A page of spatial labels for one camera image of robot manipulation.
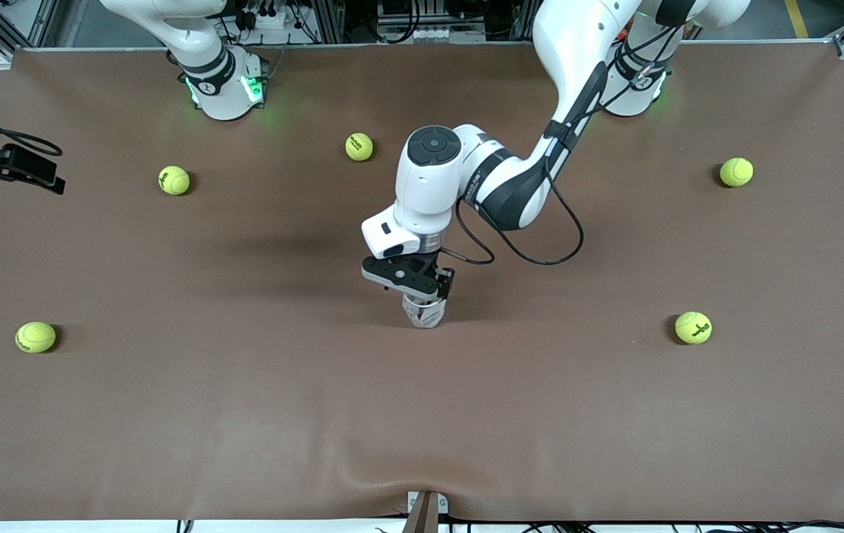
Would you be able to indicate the white power strip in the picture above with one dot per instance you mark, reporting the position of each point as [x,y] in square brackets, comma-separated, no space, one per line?
[263,21]

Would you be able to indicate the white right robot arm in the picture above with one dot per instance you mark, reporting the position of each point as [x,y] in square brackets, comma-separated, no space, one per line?
[218,89]

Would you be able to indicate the metal table clamp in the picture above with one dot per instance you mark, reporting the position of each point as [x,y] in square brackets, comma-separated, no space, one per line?
[426,511]

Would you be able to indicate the clear blue white tennis can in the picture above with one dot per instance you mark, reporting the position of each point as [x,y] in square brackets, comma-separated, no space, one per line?
[423,312]

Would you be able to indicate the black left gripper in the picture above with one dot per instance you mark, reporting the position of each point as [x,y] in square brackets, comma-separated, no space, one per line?
[443,282]

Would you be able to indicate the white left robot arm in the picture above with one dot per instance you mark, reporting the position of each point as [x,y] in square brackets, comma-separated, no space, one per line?
[429,185]

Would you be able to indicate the yellow tennis ball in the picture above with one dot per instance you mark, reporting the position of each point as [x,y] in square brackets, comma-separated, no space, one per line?
[736,172]
[359,146]
[693,327]
[174,180]
[35,337]

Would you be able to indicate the brown table cloth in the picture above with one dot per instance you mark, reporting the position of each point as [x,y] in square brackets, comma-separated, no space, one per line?
[422,429]

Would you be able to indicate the white connector block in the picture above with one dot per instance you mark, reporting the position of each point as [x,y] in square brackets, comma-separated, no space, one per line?
[433,35]

